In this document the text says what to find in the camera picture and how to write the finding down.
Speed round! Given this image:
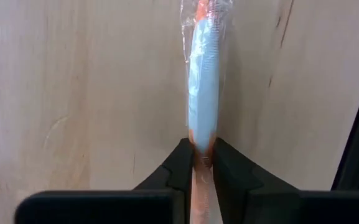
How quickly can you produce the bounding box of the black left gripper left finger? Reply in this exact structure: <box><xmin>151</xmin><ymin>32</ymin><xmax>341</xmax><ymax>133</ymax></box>
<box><xmin>15</xmin><ymin>138</ymin><xmax>195</xmax><ymax>224</ymax></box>

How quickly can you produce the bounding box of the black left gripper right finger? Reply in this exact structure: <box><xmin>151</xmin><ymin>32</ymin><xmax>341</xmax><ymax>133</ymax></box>
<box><xmin>212</xmin><ymin>138</ymin><xmax>359</xmax><ymax>224</ymax></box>

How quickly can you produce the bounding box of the orange toothbrush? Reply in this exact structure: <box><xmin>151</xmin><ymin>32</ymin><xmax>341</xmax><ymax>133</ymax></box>
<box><xmin>180</xmin><ymin>0</ymin><xmax>233</xmax><ymax>224</ymax></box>

